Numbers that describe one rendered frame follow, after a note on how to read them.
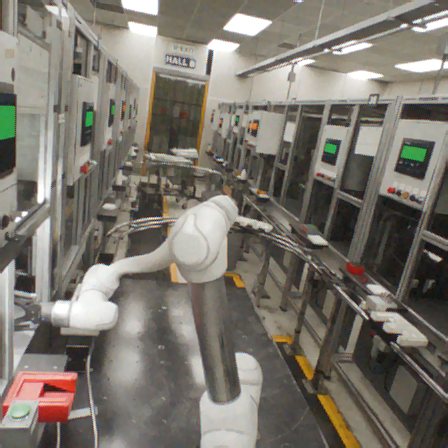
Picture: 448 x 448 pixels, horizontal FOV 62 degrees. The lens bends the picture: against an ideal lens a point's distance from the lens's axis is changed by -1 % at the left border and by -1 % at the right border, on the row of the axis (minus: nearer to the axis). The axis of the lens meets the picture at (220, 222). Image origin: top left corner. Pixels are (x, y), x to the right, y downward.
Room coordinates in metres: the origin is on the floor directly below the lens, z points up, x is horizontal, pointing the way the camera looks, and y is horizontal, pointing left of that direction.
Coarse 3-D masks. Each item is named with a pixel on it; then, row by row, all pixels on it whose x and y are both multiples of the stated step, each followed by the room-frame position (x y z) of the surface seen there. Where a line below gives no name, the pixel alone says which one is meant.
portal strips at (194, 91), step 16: (160, 80) 9.29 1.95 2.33; (176, 80) 9.37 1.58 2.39; (160, 96) 9.30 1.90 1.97; (192, 96) 9.47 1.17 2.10; (160, 112) 9.31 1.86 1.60; (192, 112) 9.49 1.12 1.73; (160, 128) 9.32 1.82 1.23; (192, 128) 9.50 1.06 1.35; (160, 144) 9.33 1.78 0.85; (192, 144) 9.51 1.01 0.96; (192, 160) 9.52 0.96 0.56; (176, 176) 9.44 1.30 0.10
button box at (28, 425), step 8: (16, 400) 0.70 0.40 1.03; (24, 400) 0.70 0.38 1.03; (32, 400) 0.71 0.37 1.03; (32, 408) 0.69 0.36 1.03; (8, 416) 0.65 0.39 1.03; (32, 416) 0.66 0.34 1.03; (8, 424) 0.63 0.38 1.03; (16, 424) 0.64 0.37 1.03; (24, 424) 0.64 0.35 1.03; (32, 424) 0.66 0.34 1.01; (8, 432) 0.63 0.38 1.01; (16, 432) 0.63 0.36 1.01; (24, 432) 0.63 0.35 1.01; (32, 432) 0.66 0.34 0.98; (0, 440) 0.65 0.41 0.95; (8, 440) 0.63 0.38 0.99; (16, 440) 0.63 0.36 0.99; (24, 440) 0.63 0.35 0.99; (32, 440) 0.67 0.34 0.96
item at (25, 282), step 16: (48, 0) 1.15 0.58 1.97; (64, 144) 1.46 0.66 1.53; (64, 160) 1.48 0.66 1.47; (32, 240) 1.36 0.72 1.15; (32, 256) 1.36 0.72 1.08; (16, 272) 1.35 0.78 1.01; (32, 272) 1.37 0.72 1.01; (16, 288) 1.32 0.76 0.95; (32, 288) 1.34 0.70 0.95; (48, 336) 1.45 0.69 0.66
